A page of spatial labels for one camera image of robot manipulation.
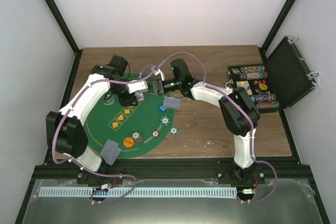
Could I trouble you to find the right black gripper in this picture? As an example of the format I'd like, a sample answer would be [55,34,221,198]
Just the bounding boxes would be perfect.
[145,78,181,97]

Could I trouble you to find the blue playing card deck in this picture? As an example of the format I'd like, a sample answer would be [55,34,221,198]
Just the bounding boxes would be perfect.
[134,91,144,102]

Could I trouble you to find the blue small blind button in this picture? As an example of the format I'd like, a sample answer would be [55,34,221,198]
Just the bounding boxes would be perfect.
[158,104,167,113]

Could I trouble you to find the poker chip stack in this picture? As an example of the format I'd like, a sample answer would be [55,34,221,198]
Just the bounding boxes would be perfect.
[131,131,143,143]
[160,115,171,125]

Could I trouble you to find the orange big blind button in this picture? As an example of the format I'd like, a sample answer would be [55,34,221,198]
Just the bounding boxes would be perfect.
[123,137,135,148]

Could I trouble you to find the single teal poker chip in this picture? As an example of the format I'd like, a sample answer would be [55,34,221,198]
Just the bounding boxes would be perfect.
[170,127,178,135]

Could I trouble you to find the red poker chip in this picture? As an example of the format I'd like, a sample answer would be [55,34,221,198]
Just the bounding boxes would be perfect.
[151,130,160,138]

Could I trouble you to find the blue checkered playing card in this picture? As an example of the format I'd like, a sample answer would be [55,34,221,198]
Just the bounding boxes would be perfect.
[102,147,122,166]

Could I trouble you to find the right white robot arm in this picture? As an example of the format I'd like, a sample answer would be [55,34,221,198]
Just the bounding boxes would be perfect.
[151,59,260,184]

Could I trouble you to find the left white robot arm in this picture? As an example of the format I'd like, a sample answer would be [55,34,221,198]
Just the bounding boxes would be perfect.
[46,55,139,184]

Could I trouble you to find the clear dealer button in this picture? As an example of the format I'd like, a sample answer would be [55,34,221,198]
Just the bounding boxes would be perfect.
[103,95,114,105]

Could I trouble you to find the green round poker mat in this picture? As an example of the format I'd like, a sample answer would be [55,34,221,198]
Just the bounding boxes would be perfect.
[84,93,175,159]

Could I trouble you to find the light blue slotted strip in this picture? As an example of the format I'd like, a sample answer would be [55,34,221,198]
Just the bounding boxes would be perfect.
[38,187,237,198]

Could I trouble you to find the black poker case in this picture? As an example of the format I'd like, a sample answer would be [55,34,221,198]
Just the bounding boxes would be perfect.
[228,36,319,113]

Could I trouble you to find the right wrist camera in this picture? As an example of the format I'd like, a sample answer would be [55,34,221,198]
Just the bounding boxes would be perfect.
[151,65,165,80]

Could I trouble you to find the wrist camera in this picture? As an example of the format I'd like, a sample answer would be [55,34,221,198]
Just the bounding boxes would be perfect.
[127,80,149,93]
[151,65,165,80]

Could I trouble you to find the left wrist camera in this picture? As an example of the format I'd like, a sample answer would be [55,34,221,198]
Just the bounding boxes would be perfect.
[127,80,149,93]

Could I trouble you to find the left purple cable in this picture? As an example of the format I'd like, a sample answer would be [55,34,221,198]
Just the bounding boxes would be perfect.
[51,63,158,205]

